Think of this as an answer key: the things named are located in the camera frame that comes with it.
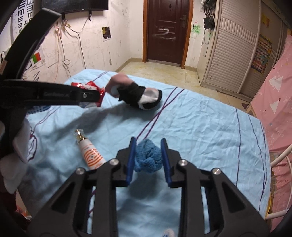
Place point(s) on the white slatted wardrobe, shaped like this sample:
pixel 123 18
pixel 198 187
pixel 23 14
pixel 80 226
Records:
pixel 227 51

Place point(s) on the black yellow wall sticker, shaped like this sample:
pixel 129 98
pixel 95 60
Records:
pixel 106 33

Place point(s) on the small flag sticker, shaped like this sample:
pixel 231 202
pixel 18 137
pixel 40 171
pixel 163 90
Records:
pixel 36 58

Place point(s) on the white metal chair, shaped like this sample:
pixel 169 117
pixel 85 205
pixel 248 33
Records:
pixel 280 197

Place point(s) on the red snack bag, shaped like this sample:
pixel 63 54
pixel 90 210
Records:
pixel 92 95

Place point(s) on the colourful wall chart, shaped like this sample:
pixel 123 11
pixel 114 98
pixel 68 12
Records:
pixel 262 54

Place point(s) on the blue knitted ball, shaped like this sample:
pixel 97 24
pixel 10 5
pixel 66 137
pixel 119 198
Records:
pixel 148 157

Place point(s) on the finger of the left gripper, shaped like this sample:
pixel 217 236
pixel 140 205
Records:
pixel 19 93

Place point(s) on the orange striped white tube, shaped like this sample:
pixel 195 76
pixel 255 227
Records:
pixel 90 154

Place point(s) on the eye test chart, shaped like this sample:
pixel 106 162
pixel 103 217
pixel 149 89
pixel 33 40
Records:
pixel 25 13

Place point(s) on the white blue gloved right hand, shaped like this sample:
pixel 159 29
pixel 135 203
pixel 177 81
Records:
pixel 168 233

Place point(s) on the dark red wooden door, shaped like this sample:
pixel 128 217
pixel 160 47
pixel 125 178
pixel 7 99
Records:
pixel 166 31

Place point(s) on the black hanging bags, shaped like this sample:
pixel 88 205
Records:
pixel 209 11

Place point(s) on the light blue bed sheet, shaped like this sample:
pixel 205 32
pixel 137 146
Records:
pixel 203 130

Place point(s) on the black wall television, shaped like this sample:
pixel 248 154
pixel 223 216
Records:
pixel 70 6

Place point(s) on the white gloved left hand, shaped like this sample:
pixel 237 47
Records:
pixel 14 166

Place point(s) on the yellow wardrobe sticker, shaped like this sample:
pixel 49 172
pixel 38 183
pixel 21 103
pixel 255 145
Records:
pixel 265 20

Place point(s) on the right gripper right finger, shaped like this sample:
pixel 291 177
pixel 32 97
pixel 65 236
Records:
pixel 211 205

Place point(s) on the pink patterned cloth cover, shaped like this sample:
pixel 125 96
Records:
pixel 272 103

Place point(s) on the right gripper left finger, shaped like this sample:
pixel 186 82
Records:
pixel 85 205

